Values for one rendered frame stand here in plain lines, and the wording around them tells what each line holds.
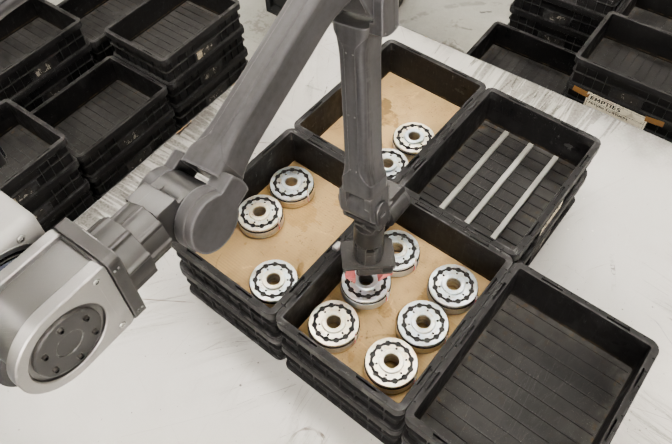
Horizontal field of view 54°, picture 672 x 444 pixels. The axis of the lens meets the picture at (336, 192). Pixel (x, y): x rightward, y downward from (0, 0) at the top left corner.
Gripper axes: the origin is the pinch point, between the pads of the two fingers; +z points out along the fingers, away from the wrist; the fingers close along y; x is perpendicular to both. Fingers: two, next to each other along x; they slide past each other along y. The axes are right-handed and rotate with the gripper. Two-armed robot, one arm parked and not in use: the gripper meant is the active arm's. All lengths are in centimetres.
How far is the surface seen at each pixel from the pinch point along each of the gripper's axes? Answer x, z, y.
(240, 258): -11.3, 6.6, 26.3
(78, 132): -98, 52, 88
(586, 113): -57, 18, -70
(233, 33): -131, 40, 32
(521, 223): -13.9, 5.6, -37.2
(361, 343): 11.4, 6.2, 2.1
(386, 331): 9.3, 6.1, -3.2
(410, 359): 16.9, 3.3, -6.6
